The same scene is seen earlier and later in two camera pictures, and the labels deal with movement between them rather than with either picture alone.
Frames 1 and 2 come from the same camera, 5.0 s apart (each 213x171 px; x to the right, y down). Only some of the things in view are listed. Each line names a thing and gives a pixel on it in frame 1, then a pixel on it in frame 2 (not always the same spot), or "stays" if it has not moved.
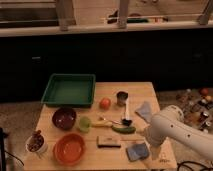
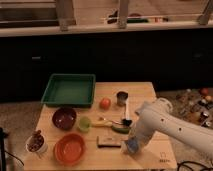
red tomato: x=105 y=103 stays
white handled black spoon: x=127 y=121 stays
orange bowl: x=69 y=149 stays
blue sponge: x=137 y=152 -> x=133 y=145
